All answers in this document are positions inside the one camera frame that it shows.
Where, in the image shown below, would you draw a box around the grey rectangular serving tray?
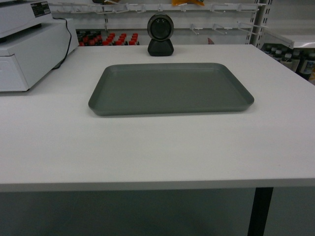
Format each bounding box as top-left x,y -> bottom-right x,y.
88,63 -> 254,116

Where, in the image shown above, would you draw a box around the black barcode scanner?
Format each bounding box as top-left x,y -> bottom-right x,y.
147,13 -> 174,57

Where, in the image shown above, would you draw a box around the red cap sauce bottles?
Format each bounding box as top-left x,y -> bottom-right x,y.
76,30 -> 140,46

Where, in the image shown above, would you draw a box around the white peg hook rack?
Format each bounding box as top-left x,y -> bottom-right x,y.
49,0 -> 270,45

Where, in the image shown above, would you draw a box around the black table leg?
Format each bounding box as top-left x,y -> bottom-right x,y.
247,187 -> 274,236

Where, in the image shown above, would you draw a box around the white cash register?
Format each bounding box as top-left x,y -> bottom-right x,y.
0,0 -> 79,92

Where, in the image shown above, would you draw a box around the dark bottles right shelf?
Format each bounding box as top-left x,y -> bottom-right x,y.
261,43 -> 315,85

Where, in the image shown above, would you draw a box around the black register cable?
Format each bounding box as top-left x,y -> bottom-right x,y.
50,17 -> 72,71

